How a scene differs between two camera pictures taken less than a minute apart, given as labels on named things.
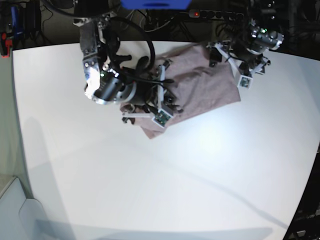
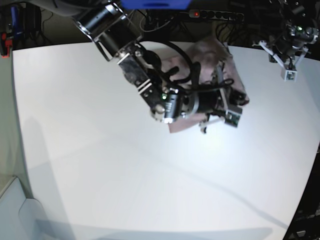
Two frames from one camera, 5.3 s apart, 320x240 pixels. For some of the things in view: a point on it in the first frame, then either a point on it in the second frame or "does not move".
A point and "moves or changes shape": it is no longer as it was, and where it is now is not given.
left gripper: [145, 93] -> [208, 102]
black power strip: [215, 14] does not move
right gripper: [249, 60] -> [287, 45]
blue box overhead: [156, 4] does not move
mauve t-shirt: [206, 81] moves or changes shape
